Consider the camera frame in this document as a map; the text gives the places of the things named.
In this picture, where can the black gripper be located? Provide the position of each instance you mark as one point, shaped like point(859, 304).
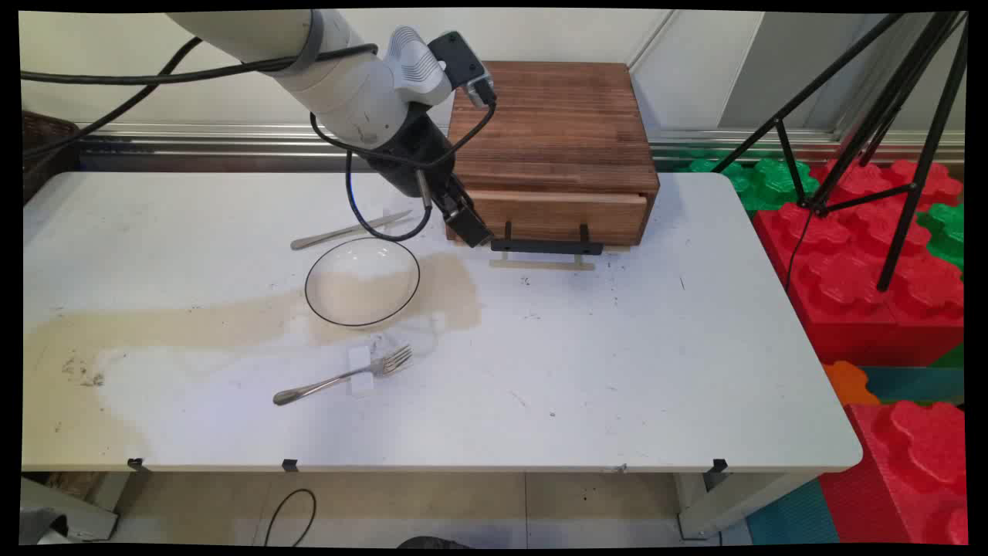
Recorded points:
point(413, 150)

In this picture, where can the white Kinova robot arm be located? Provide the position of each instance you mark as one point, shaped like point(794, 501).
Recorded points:
point(340, 77)

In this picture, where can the silver table knife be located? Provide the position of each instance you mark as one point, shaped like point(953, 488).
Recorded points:
point(347, 230)

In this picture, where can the white plate with black rim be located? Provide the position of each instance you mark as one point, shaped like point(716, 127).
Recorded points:
point(363, 282)

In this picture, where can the brown wooden drawer cabinet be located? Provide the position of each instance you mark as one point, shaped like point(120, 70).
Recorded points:
point(552, 127)

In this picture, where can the white tape piece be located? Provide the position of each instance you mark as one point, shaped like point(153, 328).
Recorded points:
point(360, 378)

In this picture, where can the silver fork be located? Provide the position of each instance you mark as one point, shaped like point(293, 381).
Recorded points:
point(332, 380)

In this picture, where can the green foam block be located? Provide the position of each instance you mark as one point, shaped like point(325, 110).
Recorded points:
point(948, 232)
point(760, 181)

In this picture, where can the white table leg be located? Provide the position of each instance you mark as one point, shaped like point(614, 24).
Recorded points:
point(733, 498)
point(73, 506)

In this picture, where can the large red foam block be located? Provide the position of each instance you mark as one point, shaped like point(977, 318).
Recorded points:
point(849, 286)
point(911, 471)

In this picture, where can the orange foam piece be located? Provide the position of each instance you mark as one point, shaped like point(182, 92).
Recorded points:
point(847, 384)

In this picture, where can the black tripod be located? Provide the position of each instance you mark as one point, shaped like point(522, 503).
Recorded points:
point(895, 100)

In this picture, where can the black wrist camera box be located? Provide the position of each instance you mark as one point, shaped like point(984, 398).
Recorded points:
point(461, 66)

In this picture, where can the aluminium window rail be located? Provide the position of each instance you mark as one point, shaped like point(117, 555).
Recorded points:
point(231, 143)

